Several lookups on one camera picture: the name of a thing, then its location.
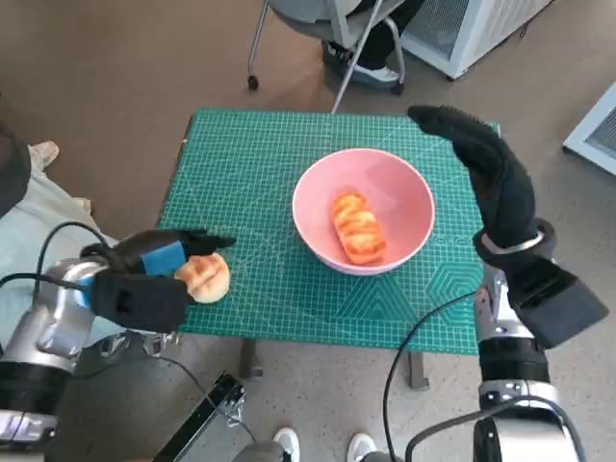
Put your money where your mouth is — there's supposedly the black table leg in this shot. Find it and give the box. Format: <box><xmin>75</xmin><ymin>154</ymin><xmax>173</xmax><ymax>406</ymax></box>
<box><xmin>407</xmin><ymin>353</ymin><xmax>428</xmax><ymax>389</ymax></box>
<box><xmin>239</xmin><ymin>340</ymin><xmax>264</xmax><ymax>379</ymax></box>

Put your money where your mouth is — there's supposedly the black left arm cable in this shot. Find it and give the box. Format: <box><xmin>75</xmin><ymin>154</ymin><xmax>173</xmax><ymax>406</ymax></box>
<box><xmin>0</xmin><ymin>272</ymin><xmax>95</xmax><ymax>293</ymax></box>
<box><xmin>36</xmin><ymin>220</ymin><xmax>116</xmax><ymax>278</ymax></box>

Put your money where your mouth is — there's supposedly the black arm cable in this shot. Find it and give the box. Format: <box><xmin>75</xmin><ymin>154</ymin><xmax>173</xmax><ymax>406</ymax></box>
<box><xmin>383</xmin><ymin>290</ymin><xmax>480</xmax><ymax>462</ymax></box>
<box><xmin>0</xmin><ymin>272</ymin><xmax>95</xmax><ymax>293</ymax></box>
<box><xmin>405</xmin><ymin>393</ymin><xmax>586</xmax><ymax>462</ymax></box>
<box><xmin>36</xmin><ymin>220</ymin><xmax>116</xmax><ymax>278</ymax></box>

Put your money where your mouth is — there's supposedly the pink bowl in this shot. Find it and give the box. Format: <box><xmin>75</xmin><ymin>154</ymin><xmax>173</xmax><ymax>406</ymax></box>
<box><xmin>292</xmin><ymin>147</ymin><xmax>437</xmax><ymax>276</ymax></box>

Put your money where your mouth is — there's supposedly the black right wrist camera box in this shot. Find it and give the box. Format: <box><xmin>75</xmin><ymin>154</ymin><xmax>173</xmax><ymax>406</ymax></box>
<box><xmin>507</xmin><ymin>257</ymin><xmax>610</xmax><ymax>348</ymax></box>

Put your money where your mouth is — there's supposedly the long orange toy bread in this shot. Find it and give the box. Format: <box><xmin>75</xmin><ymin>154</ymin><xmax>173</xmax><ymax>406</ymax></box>
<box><xmin>329</xmin><ymin>190</ymin><xmax>389</xmax><ymax>267</ymax></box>

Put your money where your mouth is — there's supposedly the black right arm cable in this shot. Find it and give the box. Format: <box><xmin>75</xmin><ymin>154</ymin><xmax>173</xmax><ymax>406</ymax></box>
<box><xmin>405</xmin><ymin>393</ymin><xmax>586</xmax><ymax>462</ymax></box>
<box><xmin>383</xmin><ymin>290</ymin><xmax>480</xmax><ymax>462</ymax></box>

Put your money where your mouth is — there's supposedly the thin black floor cable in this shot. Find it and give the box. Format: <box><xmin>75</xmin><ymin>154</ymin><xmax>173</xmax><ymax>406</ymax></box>
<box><xmin>141</xmin><ymin>354</ymin><xmax>259</xmax><ymax>443</ymax></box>

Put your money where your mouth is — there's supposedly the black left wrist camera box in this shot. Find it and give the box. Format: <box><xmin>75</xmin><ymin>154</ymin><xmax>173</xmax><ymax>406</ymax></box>
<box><xmin>90</xmin><ymin>270</ymin><xmax>192</xmax><ymax>334</ymax></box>

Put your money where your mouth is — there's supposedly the person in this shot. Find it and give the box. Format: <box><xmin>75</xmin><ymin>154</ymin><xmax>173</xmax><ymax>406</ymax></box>
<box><xmin>321</xmin><ymin>0</ymin><xmax>427</xmax><ymax>84</ymax></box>
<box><xmin>0</xmin><ymin>119</ymin><xmax>119</xmax><ymax>347</ymax></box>

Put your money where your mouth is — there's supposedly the round toy bread bun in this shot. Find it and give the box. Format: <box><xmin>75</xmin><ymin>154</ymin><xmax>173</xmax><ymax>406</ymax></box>
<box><xmin>173</xmin><ymin>253</ymin><xmax>232</xmax><ymax>306</ymax></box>

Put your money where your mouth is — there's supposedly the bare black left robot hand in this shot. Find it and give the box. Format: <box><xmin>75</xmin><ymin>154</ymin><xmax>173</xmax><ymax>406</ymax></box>
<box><xmin>78</xmin><ymin>228</ymin><xmax>238</xmax><ymax>279</ymax></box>

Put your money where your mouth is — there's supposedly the white appliance with grille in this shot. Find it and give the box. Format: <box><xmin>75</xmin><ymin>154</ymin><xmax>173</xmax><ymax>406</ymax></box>
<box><xmin>562</xmin><ymin>81</ymin><xmax>616</xmax><ymax>177</ymax></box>

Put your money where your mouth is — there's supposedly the grey office chair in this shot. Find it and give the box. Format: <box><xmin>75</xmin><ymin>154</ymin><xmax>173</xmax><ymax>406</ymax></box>
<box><xmin>245</xmin><ymin>0</ymin><xmax>405</xmax><ymax>116</ymax></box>

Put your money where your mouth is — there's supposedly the green cutting mat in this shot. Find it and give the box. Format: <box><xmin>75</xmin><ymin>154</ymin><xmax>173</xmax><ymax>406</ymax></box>
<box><xmin>157</xmin><ymin>108</ymin><xmax>501</xmax><ymax>357</ymax></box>

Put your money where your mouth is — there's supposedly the white cabinet with mesh panel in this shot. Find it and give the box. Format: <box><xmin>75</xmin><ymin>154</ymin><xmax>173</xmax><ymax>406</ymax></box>
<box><xmin>398</xmin><ymin>0</ymin><xmax>554</xmax><ymax>82</ymax></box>

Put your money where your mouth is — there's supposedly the black metal stand bar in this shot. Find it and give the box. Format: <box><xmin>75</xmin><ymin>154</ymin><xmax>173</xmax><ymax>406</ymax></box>
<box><xmin>152</xmin><ymin>372</ymin><xmax>247</xmax><ymax>462</ymax></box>

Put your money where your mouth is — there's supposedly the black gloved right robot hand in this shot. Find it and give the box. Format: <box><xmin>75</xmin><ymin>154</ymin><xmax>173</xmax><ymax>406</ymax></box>
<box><xmin>406</xmin><ymin>104</ymin><xmax>540</xmax><ymax>247</ymax></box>

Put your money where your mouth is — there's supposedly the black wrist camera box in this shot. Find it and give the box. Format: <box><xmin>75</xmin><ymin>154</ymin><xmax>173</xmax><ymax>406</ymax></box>
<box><xmin>90</xmin><ymin>270</ymin><xmax>192</xmax><ymax>334</ymax></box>
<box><xmin>507</xmin><ymin>257</ymin><xmax>610</xmax><ymax>348</ymax></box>

